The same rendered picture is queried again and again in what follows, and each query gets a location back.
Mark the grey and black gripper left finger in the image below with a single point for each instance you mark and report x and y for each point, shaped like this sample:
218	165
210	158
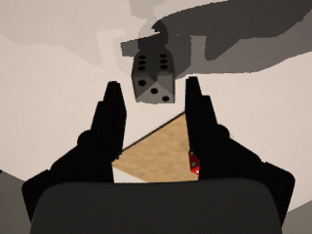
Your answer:
93	155

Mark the tan mat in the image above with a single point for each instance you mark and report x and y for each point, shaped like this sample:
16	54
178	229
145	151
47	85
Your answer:
160	156

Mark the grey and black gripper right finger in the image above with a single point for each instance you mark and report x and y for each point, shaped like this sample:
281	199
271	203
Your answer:
224	157

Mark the red die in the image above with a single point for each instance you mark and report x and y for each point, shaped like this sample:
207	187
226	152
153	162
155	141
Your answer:
194	163

